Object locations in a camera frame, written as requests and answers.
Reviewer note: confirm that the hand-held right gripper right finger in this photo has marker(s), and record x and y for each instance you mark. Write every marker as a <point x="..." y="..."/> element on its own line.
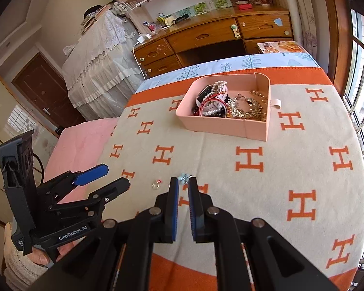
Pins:
<point x="192" y="209"/>

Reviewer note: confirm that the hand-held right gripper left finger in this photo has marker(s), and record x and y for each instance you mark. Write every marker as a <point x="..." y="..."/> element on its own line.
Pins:
<point x="174" y="206"/>

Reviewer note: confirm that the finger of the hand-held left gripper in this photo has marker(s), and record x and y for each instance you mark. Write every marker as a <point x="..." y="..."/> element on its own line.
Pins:
<point x="112" y="189"/>
<point x="91" y="172"/>

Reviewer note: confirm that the blue flower charm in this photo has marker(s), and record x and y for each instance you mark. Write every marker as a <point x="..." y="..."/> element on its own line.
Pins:
<point x="183" y="176"/>

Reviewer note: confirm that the pink box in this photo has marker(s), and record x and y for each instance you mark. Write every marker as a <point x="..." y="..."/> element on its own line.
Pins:
<point x="218" y="125"/>

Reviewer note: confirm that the pink smartwatch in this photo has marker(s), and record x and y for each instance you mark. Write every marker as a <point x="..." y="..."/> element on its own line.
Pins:
<point x="203" y="92"/>

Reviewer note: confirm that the person's left forearm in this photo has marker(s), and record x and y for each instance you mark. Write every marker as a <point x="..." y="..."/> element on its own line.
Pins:
<point x="21" y="269"/>

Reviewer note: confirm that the person's left hand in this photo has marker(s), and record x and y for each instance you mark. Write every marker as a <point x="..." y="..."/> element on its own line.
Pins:
<point x="65" y="251"/>

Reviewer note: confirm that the pink bedsheet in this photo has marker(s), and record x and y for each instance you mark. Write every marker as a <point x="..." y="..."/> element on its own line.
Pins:
<point x="79" y="145"/>

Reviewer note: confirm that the sliding wardrobe door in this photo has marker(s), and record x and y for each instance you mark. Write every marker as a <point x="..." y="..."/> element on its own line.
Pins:
<point x="12" y="121"/>

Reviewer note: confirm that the orange and beige printed blanket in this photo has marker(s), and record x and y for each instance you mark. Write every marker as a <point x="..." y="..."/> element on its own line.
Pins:
<point x="261" y="182"/>

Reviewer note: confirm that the brown wooden door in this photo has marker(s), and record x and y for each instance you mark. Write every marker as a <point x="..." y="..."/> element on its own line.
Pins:
<point x="45" y="91"/>

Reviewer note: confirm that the white lace furniture cover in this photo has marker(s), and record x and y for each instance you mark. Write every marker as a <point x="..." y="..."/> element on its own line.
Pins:
<point x="100" y="66"/>

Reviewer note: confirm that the tree print bedsheet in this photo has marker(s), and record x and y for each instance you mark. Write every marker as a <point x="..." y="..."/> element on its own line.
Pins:
<point x="200" y="69"/>

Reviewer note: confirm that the white charger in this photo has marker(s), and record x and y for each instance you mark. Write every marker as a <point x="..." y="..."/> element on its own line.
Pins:
<point x="144" y="38"/>

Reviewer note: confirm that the stack of books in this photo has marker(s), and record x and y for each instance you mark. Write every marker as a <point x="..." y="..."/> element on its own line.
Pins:
<point x="92" y="21"/>

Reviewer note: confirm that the black hat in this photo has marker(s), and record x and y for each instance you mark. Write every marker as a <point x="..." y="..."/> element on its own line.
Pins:
<point x="92" y="11"/>

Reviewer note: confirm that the small desk clutter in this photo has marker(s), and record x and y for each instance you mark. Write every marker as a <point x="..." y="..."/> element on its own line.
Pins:
<point x="157" y="22"/>

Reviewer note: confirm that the wooden desk with drawers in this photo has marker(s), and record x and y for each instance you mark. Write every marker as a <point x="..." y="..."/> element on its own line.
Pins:
<point x="200" y="39"/>

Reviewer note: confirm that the black flashlight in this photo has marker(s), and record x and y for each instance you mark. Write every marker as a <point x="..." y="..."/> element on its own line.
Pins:
<point x="182" y="18"/>

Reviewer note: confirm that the food magazine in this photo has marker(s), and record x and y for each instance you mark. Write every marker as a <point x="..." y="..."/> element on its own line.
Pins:
<point x="280" y="48"/>

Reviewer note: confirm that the green drawer latch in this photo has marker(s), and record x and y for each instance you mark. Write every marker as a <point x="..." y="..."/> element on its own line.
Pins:
<point x="235" y="30"/>

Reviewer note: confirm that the green leaf pictures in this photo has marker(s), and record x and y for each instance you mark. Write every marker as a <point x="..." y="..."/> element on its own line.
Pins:
<point x="212" y="4"/>

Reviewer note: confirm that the blue sticker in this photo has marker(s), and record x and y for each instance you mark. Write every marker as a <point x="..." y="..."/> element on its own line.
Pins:
<point x="278" y="21"/>

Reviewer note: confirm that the red flat box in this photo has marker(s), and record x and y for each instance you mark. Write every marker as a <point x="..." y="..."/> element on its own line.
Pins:
<point x="245" y="6"/>

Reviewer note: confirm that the metal window grille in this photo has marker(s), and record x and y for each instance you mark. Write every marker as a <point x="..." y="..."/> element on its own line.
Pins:
<point x="362" y="81"/>

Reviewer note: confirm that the floral curtain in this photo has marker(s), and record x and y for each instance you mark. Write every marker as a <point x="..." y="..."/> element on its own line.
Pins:
<point x="303" y="12"/>

